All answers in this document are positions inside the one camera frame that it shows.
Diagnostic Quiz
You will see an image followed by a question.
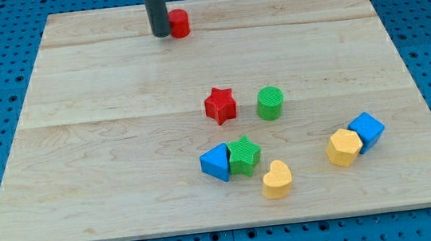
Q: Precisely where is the red star block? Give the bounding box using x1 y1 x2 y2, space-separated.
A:
204 87 237 125

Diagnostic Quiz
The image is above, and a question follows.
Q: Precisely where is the green star block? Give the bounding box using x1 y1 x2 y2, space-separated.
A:
226 135 261 177

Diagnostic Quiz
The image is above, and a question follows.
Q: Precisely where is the blue triangle block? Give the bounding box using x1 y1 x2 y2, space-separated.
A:
200 143 230 182

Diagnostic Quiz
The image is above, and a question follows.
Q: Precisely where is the green cylinder block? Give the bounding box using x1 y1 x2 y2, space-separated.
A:
256 85 284 121

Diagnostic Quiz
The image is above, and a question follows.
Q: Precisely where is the light wooden board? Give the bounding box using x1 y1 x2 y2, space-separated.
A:
0 0 431 241

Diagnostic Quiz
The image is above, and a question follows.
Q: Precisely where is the yellow heart block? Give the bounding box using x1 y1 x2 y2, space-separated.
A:
262 160 293 200

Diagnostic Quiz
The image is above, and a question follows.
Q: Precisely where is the red cylinder block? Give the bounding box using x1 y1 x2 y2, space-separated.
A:
168 9 191 38

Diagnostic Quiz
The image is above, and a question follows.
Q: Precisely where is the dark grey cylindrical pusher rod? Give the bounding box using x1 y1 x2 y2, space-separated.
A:
144 0 171 38

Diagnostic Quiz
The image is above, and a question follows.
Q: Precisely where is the yellow hexagon block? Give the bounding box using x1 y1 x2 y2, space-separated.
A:
326 128 363 167

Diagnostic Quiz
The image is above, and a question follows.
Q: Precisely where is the blue cube block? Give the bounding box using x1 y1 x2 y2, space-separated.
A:
347 112 385 155

